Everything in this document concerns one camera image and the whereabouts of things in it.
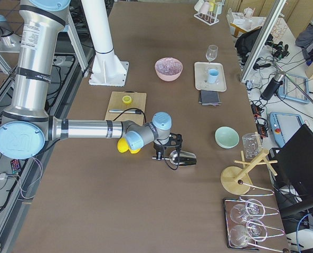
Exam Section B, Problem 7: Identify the pink bowl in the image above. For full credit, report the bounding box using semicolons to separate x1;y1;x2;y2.
155;57;183;82

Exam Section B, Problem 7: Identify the light blue cup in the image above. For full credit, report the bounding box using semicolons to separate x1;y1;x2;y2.
207;69;219;84

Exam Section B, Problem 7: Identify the cream rabbit serving tray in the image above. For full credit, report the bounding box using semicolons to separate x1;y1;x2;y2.
194;62;227;92

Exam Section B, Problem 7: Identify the blue teach pendant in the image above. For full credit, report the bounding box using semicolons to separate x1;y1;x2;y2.
277;74;309;104
269;112;303;148

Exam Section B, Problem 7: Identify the yellow lemon upper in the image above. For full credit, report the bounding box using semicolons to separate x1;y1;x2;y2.
117;138;129;153

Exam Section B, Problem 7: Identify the clear wine glass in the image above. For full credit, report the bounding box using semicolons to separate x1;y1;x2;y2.
205;45;219;63

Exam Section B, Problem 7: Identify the stainless steel ice scoop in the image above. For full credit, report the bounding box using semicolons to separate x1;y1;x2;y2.
163;150;197;167

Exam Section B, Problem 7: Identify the upside-down wine glass lower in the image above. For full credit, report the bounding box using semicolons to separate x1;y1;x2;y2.
229;219;286;251

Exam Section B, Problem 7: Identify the green bowl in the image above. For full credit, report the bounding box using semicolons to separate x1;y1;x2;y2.
215;126;239;149

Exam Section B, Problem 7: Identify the upside-down wine glass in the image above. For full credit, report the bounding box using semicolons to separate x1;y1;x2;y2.
229;219;286;251
229;199;279;225

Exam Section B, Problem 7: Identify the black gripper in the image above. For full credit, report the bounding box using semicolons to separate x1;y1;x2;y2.
153;133;183;160

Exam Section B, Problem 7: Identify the pile of clear ice cubes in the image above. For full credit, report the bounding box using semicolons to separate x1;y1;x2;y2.
155;57;183;75

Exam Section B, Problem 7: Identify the clear glass mug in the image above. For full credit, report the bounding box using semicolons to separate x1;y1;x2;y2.
242;132;262;159

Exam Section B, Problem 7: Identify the steel muddler black tip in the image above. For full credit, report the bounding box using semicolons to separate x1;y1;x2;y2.
108;108;142;114

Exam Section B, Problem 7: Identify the upside-down wine glass upper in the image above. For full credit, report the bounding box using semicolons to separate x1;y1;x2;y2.
229;199;279;225

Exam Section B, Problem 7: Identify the bamboo cutting board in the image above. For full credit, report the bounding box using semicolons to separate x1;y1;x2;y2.
105;91;147;125

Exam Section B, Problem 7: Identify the blue teach pendant far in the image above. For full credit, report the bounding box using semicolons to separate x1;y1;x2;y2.
277;74;309;104

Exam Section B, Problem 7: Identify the yellow lemon lower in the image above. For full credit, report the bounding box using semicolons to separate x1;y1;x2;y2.
128;148;140;154

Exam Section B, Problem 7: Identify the blue teach pendant near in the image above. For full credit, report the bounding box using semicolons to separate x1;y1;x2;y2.
269;112;303;148

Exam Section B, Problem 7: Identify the aluminium frame post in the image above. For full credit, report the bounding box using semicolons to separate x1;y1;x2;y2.
240;0;286;83

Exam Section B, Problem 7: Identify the grey folded cloth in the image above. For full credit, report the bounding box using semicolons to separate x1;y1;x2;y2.
198;90;221;106

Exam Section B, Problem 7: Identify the wooden mug tree stand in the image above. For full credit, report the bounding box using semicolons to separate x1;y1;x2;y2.
220;149;278;196

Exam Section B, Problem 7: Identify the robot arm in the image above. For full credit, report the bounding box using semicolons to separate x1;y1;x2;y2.
0;1;182;160

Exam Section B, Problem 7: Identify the white cup drying rack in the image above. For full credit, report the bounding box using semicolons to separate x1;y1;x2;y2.
194;0;225;26

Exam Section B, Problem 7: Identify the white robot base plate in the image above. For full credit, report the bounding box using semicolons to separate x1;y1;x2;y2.
82;0;129;87

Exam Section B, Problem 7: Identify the half lemon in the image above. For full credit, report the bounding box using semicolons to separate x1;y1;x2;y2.
122;95;132;104

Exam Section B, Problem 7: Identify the black glass holder tray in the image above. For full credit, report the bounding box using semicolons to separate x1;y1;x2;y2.
223;198;290;252

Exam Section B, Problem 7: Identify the black backpack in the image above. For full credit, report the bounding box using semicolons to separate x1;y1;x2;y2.
235;28;273;70

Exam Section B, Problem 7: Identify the yellow lemon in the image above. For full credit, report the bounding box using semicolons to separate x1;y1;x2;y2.
117;138;129;153
128;148;140;154

